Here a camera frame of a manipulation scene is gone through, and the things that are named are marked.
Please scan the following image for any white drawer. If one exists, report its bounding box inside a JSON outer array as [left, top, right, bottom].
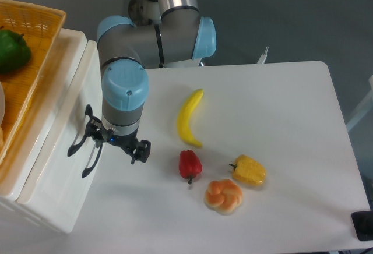
[[17, 40, 102, 233]]

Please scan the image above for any black top drawer handle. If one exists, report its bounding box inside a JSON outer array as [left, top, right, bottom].
[[67, 126, 92, 157]]

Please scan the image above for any white clip behind table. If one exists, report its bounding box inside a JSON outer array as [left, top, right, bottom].
[[257, 46, 269, 64]]

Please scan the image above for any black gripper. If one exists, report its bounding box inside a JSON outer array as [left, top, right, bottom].
[[85, 104, 151, 164]]

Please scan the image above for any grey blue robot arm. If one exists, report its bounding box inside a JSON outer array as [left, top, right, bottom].
[[97, 0, 216, 162]]

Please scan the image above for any round knotted bread roll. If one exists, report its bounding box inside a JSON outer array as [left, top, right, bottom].
[[204, 179, 244, 215]]

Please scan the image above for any red bell pepper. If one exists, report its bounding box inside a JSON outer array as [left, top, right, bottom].
[[178, 150, 203, 185]]

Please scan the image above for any black drawer handle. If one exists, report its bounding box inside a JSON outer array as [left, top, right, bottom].
[[67, 126, 92, 157], [82, 145, 103, 179]]

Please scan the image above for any green bell pepper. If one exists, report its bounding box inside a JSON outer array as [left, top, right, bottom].
[[1, 27, 31, 74]]

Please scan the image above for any white drawer cabinet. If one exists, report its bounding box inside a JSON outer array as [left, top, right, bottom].
[[1, 29, 89, 231]]

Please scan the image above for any yellow bell pepper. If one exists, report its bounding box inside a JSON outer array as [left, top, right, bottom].
[[229, 154, 266, 186]]

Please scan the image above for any black device at table edge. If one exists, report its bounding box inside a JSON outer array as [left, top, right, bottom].
[[351, 211, 372, 241]]

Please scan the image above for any yellow banana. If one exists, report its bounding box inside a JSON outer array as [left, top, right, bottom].
[[176, 89, 204, 147]]

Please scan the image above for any yellow woven basket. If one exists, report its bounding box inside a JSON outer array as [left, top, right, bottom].
[[1, 0, 66, 161]]

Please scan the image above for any black lower drawer handle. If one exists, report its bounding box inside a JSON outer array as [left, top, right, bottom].
[[82, 145, 103, 179]]

